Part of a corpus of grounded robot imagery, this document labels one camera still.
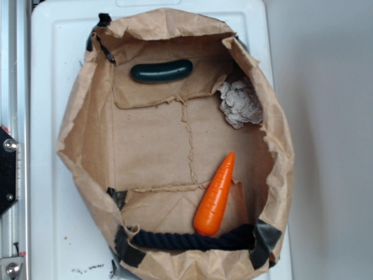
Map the dark blue rope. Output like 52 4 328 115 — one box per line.
125 223 255 252

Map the brown paper bag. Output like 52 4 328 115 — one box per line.
57 8 294 279

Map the crumpled white cloth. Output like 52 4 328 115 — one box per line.
217 77 263 130

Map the dark green plastic cucumber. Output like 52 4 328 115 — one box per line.
130 59 193 83

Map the orange plastic carrot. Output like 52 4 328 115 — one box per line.
193 152 235 236

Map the white plastic bin lid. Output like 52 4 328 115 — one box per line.
27 1 292 279

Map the black metal bracket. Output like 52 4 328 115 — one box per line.
0 125 19 218

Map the aluminium frame rail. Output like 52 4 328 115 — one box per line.
1 1 32 279

